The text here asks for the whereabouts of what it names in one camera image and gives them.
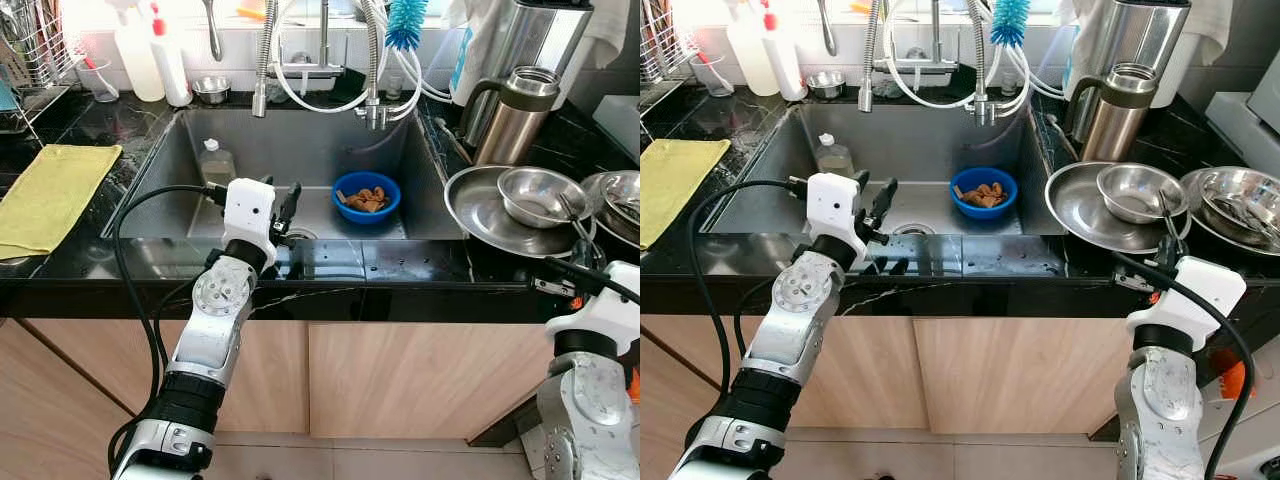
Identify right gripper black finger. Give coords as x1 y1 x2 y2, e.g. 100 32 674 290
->
560 193 593 263
1157 189 1185 253

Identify steel bowl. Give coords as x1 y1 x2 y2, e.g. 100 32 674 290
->
497 167 591 229
1096 163 1189 225
1197 168 1280 236
600 172 641 226

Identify steel kitchen sink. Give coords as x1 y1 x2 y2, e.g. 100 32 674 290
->
705 103 1069 238
100 107 469 243

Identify steel plate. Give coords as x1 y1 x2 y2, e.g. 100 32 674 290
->
580 170 641 251
443 165 601 259
1180 166 1280 259
1044 161 1193 255

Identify clear soap bottle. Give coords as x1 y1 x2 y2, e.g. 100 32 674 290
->
197 138 239 189
812 133 854 181

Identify blue plastic bowl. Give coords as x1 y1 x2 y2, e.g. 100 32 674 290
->
949 166 1020 221
331 171 402 225

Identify brown food scraps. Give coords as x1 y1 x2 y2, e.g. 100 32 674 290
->
962 180 1006 208
345 185 389 213

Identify yellow cloth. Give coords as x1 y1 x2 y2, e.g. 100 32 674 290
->
0 143 123 261
640 138 732 249

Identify chrome pull-out spray faucet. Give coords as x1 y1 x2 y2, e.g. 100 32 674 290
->
250 0 279 119
858 0 886 113

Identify chrome tap base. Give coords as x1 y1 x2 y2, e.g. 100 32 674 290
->
885 0 951 93
272 0 346 96

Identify steel thermos jug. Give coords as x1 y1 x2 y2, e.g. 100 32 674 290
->
460 66 561 167
1063 62 1161 163

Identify light wood cabinet door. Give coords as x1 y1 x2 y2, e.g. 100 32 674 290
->
640 315 916 433
912 318 1141 436
20 318 311 436
306 322 561 441

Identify white bottle red cap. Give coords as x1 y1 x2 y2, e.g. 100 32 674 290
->
145 0 193 108
762 8 809 102

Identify chrome flexible filter faucet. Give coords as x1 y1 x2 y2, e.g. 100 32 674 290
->
965 0 999 127
358 0 391 131

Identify white spray bottle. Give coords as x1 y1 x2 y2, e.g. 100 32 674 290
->
722 0 776 98
108 0 166 104

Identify clear plastic cup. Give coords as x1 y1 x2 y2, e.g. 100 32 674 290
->
690 52 734 98
75 58 121 104

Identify light wood side cabinet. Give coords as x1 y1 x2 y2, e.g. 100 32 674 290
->
640 335 721 480
0 318 136 480

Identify steel knife block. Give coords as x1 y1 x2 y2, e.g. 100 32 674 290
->
1075 0 1193 106
470 0 596 111

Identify blue bottle brush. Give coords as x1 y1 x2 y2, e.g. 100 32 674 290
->
990 0 1033 48
385 0 429 52

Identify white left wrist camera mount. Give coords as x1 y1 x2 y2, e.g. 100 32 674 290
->
806 172 866 256
221 178 278 263

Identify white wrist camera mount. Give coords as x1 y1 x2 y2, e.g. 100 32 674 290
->
806 172 866 256
221 178 278 263
1125 256 1248 351
545 260 641 356

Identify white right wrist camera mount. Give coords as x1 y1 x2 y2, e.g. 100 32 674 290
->
545 260 641 356
1125 256 1248 351

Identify white water hose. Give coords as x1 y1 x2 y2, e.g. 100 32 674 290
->
880 0 1061 111
272 0 456 116

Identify wire dish rack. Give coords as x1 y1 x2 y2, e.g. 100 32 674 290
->
0 0 89 136
640 0 701 86

